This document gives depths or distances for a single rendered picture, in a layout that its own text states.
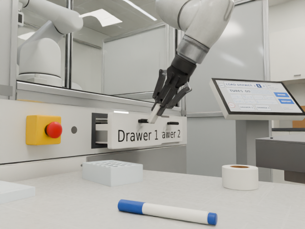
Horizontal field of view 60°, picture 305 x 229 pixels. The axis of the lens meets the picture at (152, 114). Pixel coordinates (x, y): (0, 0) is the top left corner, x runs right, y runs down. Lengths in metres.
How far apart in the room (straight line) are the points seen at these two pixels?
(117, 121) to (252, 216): 0.52
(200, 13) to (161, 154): 0.64
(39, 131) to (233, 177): 0.44
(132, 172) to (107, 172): 0.06
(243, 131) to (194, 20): 1.02
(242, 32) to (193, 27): 1.82
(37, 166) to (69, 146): 0.11
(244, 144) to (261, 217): 1.32
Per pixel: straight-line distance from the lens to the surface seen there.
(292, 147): 0.84
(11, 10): 0.75
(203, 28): 0.80
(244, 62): 2.53
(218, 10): 0.81
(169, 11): 0.90
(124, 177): 0.58
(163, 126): 1.17
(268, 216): 0.41
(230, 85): 1.71
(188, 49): 0.80
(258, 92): 1.76
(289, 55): 4.14
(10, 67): 0.71
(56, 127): 0.67
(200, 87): 2.65
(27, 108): 0.72
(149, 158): 1.11
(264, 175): 1.77
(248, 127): 1.69
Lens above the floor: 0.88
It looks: 3 degrees up
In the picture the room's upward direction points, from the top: straight up
